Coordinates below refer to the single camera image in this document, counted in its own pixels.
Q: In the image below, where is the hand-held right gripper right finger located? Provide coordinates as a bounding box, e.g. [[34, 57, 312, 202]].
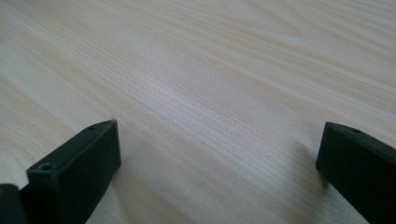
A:
[[315, 121, 396, 224]]

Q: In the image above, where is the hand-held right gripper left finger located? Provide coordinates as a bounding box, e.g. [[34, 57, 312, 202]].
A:
[[20, 119, 122, 224]]

